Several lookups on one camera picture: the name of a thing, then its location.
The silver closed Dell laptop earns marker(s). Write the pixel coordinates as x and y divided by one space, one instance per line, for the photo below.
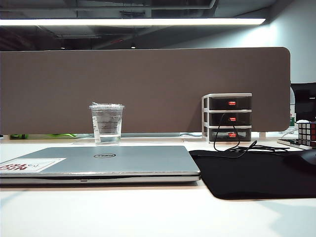
123 160

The long white ceiling light strip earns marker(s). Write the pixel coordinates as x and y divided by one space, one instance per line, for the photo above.
123 21

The black background monitor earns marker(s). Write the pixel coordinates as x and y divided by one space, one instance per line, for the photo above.
306 103

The clear bottle with green label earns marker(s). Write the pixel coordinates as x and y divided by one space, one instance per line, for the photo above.
293 116

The black fabric mouse pad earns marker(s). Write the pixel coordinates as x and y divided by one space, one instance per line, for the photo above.
247 177

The clear plastic cup with lid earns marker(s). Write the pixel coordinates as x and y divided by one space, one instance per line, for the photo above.
107 123

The white desktop drawer organizer frame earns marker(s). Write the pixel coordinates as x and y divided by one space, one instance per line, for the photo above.
205 111

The white red sticker on laptop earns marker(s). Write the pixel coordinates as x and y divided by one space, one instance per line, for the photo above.
37 165

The brown fabric desk divider panel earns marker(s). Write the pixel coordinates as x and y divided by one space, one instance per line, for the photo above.
160 81

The white divider mounting bracket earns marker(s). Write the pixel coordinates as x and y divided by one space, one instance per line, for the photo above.
263 134

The green object behind divider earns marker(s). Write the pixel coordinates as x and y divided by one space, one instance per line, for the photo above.
64 135
18 135

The Rubik's cube puzzle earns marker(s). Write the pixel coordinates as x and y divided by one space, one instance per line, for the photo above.
306 133

